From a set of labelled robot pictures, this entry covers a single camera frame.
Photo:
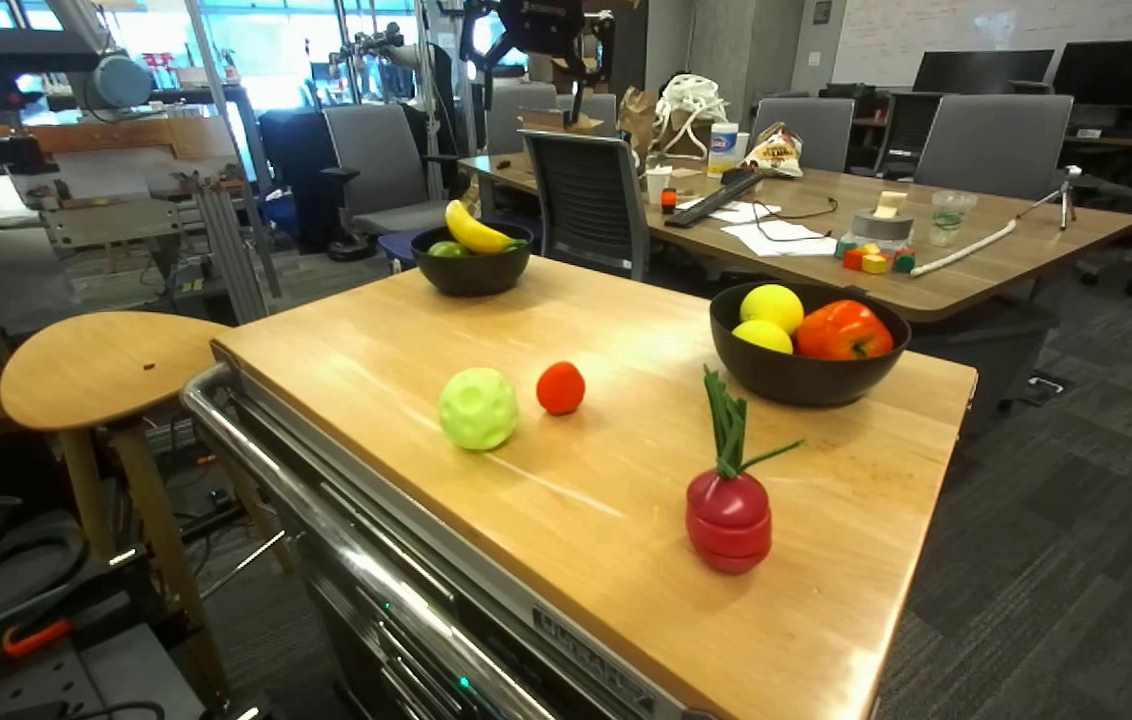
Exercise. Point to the black bowl near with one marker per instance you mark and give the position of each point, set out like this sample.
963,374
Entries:
470,272

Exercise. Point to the red orange toy apple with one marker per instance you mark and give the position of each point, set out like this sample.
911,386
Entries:
845,329

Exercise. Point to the green toy avocado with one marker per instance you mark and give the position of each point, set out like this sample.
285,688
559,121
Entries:
446,251

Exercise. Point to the red toy radish green leaves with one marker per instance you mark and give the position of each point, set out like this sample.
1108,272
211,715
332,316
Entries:
726,504

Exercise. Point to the yellow toy banana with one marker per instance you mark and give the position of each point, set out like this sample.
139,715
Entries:
474,232

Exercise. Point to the light green dimpled ball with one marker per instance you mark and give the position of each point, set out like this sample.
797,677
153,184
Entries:
478,408

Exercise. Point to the black bowl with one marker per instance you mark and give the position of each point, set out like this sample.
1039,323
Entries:
802,383
470,272

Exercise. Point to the colourful toy blocks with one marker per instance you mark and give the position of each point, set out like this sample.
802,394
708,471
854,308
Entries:
878,263

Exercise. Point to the small red toy strawberry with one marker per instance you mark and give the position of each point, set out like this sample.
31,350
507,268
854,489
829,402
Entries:
561,390

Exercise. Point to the wooden desk left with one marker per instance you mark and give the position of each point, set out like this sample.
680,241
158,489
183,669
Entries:
964,245

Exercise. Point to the black bowl far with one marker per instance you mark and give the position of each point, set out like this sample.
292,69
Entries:
802,383

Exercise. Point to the white paper sheet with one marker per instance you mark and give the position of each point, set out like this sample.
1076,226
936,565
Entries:
776,237

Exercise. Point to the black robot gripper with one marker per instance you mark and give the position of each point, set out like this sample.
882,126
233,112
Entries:
559,31

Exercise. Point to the round wooden stool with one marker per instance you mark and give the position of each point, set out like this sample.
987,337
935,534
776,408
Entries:
105,374

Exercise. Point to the metal cart handle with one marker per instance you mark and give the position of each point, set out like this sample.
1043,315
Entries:
467,669

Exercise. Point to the grey office chair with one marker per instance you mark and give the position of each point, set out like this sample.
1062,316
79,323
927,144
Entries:
588,202

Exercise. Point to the yellow ball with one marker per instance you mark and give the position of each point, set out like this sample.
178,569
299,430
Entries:
765,334
773,302

